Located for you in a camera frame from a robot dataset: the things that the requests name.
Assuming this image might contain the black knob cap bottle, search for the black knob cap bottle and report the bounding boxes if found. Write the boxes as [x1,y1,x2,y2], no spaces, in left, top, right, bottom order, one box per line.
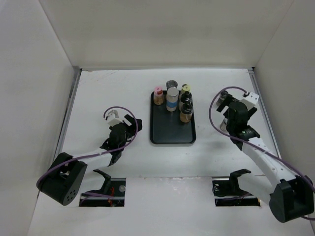
[180,103,193,123]

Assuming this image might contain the pink cap spice bottle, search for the pink cap spice bottle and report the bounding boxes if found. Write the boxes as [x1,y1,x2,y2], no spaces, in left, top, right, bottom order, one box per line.
[153,86,164,105]

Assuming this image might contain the yellow cap spice bottle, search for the yellow cap spice bottle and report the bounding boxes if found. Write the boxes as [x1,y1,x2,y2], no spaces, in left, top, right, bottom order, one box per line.
[181,84,190,93]

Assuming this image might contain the silver lid blue label jar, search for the silver lid blue label jar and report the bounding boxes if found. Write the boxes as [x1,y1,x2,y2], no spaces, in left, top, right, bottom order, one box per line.
[166,87,179,112]

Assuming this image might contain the black cap spice bottle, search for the black cap spice bottle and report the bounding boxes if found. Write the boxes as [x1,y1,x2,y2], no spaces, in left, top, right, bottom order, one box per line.
[179,91,192,107]

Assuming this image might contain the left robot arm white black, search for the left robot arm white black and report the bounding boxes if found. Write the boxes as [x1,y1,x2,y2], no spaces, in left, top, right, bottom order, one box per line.
[36,110,142,206]

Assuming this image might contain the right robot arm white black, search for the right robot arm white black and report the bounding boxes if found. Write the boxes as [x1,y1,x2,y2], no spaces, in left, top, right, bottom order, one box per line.
[215,91,315,223]

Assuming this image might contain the tall dark pepper grinder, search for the tall dark pepper grinder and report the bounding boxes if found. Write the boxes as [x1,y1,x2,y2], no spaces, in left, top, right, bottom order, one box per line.
[216,90,229,106]

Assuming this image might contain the black plastic tray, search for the black plastic tray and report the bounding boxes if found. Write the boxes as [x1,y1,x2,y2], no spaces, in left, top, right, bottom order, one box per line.
[150,93,196,145]

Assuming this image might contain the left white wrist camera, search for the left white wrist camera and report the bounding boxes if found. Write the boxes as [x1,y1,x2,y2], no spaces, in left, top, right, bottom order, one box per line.
[104,110,122,127]

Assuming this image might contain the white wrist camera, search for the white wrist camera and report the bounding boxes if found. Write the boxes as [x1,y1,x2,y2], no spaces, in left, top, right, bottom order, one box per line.
[104,110,122,127]
[240,92,259,110]

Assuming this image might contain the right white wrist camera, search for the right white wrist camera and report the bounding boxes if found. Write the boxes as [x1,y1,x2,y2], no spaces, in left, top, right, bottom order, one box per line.
[240,92,259,110]

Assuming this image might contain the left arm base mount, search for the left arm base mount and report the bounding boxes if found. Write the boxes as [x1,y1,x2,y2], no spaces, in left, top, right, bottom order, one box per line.
[79,169,126,207]

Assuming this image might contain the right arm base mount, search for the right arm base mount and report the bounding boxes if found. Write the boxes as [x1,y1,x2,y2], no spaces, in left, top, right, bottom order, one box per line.
[212,169,260,207]

